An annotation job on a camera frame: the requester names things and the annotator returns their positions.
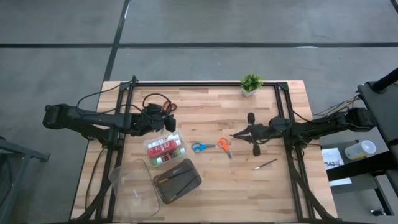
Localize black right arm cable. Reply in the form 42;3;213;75
312;95;362;118

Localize green plant in white pot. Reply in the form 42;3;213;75
239;72;265;97

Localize orange-handled scissors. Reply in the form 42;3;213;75
216;136;233;161

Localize grey metal stand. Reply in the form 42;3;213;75
0;136;50;224

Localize black side table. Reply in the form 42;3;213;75
320;67;398;218

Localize black table frame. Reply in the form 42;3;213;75
70;79;341;224

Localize green paint bottle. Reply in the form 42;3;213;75
150;147;187;166

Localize black and red scissors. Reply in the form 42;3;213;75
161;100;178;114

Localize red paint bottle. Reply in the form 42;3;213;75
146;139;182;159

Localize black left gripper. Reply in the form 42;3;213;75
136;103;177;136

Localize white paper sheet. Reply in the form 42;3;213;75
320;147;353;187

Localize large clear plastic bin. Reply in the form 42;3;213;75
108;157;161;222

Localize blue-handled scissors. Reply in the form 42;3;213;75
190;141;216;154

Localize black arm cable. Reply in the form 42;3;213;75
75;74;175;114
312;95;362;118

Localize black paintbrush silver ferrule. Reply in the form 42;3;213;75
252;158;279;171

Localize small clear plastic bin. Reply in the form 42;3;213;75
142;129;188;168

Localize paintbrush with copper ferrule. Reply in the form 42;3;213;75
158;169;194;184
172;176;197;200

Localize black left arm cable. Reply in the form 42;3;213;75
75;74;175;114

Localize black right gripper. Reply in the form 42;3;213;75
229;112;276;157

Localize smoke grey plastic bin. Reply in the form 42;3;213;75
152;157;203;205

